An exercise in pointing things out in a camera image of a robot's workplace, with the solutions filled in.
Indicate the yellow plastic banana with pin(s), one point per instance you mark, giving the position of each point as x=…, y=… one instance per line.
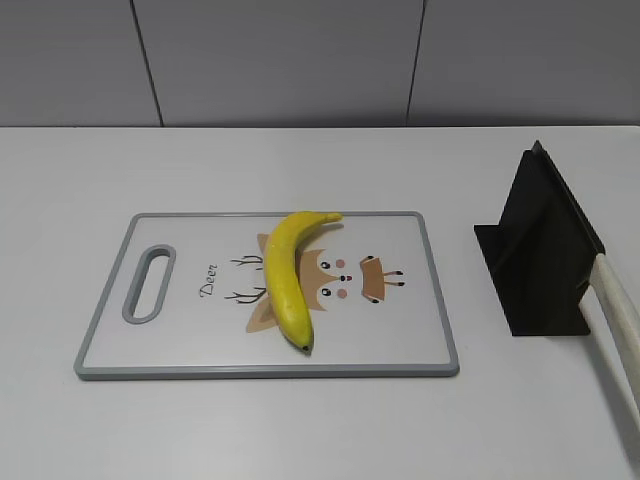
x=282, y=282

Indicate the grey-rimmed deer cutting board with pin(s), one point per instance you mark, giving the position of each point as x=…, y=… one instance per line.
x=186, y=299

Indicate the black knife stand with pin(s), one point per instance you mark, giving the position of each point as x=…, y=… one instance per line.
x=541, y=252

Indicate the white-handled kitchen knife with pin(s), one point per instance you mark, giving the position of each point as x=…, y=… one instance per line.
x=621, y=314

